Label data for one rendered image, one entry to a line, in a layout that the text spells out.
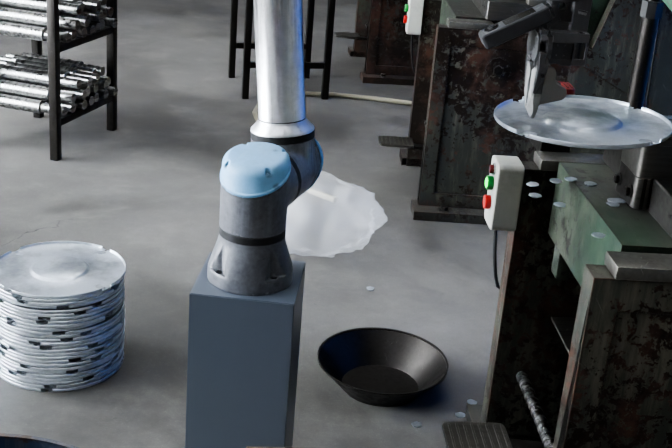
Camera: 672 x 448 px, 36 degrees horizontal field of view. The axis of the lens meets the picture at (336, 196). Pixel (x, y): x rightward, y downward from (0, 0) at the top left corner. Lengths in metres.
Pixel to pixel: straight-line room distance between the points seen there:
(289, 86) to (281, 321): 0.41
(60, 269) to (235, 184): 0.75
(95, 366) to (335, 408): 0.54
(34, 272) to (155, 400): 0.39
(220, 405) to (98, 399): 0.52
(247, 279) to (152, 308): 0.96
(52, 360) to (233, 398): 0.61
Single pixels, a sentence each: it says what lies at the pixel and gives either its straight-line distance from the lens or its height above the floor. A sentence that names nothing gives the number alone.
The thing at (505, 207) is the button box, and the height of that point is 0.54.
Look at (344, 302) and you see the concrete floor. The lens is 2.79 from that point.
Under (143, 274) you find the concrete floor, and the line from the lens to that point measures 2.90.
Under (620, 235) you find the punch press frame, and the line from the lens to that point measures 1.69.
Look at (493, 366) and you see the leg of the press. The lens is 2.20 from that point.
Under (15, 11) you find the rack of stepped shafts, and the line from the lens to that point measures 3.78.
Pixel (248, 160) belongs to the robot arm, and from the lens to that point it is 1.75.
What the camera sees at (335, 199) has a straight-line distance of 3.02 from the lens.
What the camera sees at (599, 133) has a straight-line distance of 1.72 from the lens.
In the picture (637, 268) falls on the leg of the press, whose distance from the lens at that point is 1.59.
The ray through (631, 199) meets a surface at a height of 0.66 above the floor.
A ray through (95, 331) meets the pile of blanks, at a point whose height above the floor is 0.13.
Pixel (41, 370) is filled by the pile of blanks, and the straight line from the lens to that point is 2.36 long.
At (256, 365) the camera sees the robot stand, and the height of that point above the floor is 0.33.
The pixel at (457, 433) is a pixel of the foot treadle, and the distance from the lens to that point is 2.01.
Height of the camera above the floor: 1.25
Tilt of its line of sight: 21 degrees down
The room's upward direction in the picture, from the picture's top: 5 degrees clockwise
